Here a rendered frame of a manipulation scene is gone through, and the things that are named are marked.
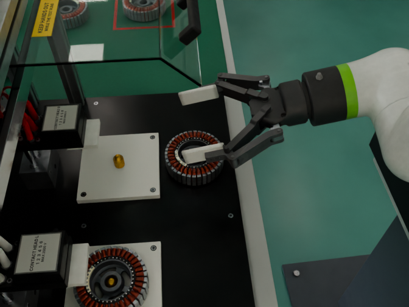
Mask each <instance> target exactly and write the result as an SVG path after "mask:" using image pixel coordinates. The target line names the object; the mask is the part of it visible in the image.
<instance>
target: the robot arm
mask: <svg viewBox="0 0 409 307"><path fill-rule="evenodd" d="M225 79H226V80H225ZM257 90H261V91H257ZM219 94H220V95H224V96H227V97H230V98H232V99H235V100H237V101H241V102H244V103H246V104H247V105H248V106H250V110H251V117H252V118H251V120H250V123H249V124H248V125H247V126H246V127H245V128H244V129H243V130H242V131H241V132H240V133H238V134H237V135H236V136H235V137H234V138H233V139H232V140H231V141H230V142H229V143H228V144H227V145H224V143H218V144H212V145H209V146H203V147H198V148H194V149H189V150H183V151H182V156H183V158H184V160H185V162H186V164H190V163H196V162H199V161H205V160H206V162H207V163H212V162H215V161H221V160H228V161H229V163H230V164H231V167H232V168H234V169H236V168H238V167H239V166H241V165H243V164H244V163H246V162H247V161H248V160H250V159H252V158H253V157H255V156H256V155H258V154H259V153H261V152H262V151H264V150H265V149H267V148H269V147H270V146H272V145H275V144H278V143H282V142H283V141H284V133H283V129H282V128H280V126H282V125H287V126H289V127H290V126H293V125H299V124H304V123H306V122H307V121H308V119H309V121H310V123H311V124H312V125H313V126H318V125H324V124H329V123H333V122H338V121H344V120H347V119H353V118H359V117H364V116H367V117H369V118H370V119H371V121H372V124H373V126H374V128H375V131H376V135H377V138H378V141H379V145H380V150H381V153H382V157H383V160H384V162H385V164H386V166H387V167H388V169H389V170H390V171H391V172H392V173H393V174H394V175H395V176H396V177H398V178H400V179H401V180H404V181H406V182H409V50H408V49H405V48H386V49H382V50H380V51H378V52H376V53H374V54H371V55H369V56H367V57H364V58H361V59H359V60H356V61H353V62H349V63H344V64H340V65H335V66H330V67H327V68H322V69H317V70H313V71H308V72H304V73H303V74H302V82H301V81H300V80H298V79H296V80H291V81H288V82H282V83H280V84H279V85H278V86H277V87H276V88H271V82H270V76H269V75H264V76H248V75H241V74H231V73H225V72H220V73H218V74H217V80H216V81H215V82H214V83H210V84H207V85H202V86H201V87H198V88H196V89H193V90H187V91H182V92H179V93H178V95H179V98H180V101H181V103H182V105H188V104H193V103H197V102H202V101H207V100H211V99H216V98H219V96H220V95H219ZM266 128H269V129H270V130H269V131H267V132H265V133H263V134H261V133H262V132H263V131H264V130H265V129H266ZM260 134H261V135H260ZM256 135H260V136H258V137H257V138H255V139H254V140H252V139H253V138H254V137H255V136H256Z"/></svg>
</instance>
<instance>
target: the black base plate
mask: <svg viewBox="0 0 409 307"><path fill-rule="evenodd" d="M219 95H220V94H219ZM84 101H85V104H84V106H82V107H83V110H84V111H85V112H86V116H87V119H100V133H99V136H110V135H130V134H141V133H159V178H160V198H159V199H142V200H124V201H114V202H96V203H77V190H78V184H79V174H80V164H81V158H82V149H78V150H67V149H57V151H58V154H59V156H60V160H59V165H58V172H57V180H56V184H55V188H49V189H31V190H28V189H27V186H26V185H25V183H24V182H23V180H22V178H21V176H20V174H19V170H20V166H21V161H22V158H23V152H24V151H22V152H15V156H14V159H13V164H12V168H11V172H10V177H9V182H8V185H7V190H6V193H5V198H4V203H3V206H2V211H1V215H0V236H2V237H3V238H4V239H5V240H12V239H18V236H19V234H20V233H31V232H41V231H53V229H55V228H58V230H65V231H66V233H67V235H68V236H71V238H72V240H73V243H72V244H84V243H88V244H89V246H98V245H115V244H132V243H141V242H158V241H161V269H162V300H163V307H255V302H254V294H253V287H252V282H251V274H250V266H249V261H248V254H247V249H246V241H245V233H244V229H243V220H242V213H241V208H240V200H239V192H238V187H237V180H236V172H235V169H234V168H232V167H231V164H230V163H229V161H228V160H224V161H223V169H222V171H221V173H220V174H219V175H218V177H217V178H215V179H214V180H213V181H212V180H211V182H209V183H207V182H206V184H204V185H203V184H201V185H199V186H198V185H197V183H196V186H192V184H191V186H190V185H187V184H186V185H184V184H183V183H182V182H181V183H180V182H178V181H176V180H175V179H174V178H172V177H171V176H170V174H169V173H168V171H167V168H166V160H165V149H166V147H167V145H168V143H169V141H171V140H172V138H175V136H177V135H178V136H179V134H180V133H183V132H187V133H188V131H192V133H193V130H196V131H197V132H198V131H201V132H202V133H203V132H206V134H207V133H209V134H211V135H213V136H214V138H217V139H218V141H220V143H224V145H227V144H228V143H229V142H230V141H231V139H230V134H229V127H228V118H227V114H226V106H225V98H224V95H220V96H219V98H216V99H211V100H207V101H202V102H197V103H193V104H188V105H182V103H181V101H180V98H179V95H178V93H163V94H142V95H130V96H108V97H86V98H85V99H84ZM65 295H66V288H56V289H41V290H40V291H39V296H38V303H37V307H64V305H65Z"/></svg>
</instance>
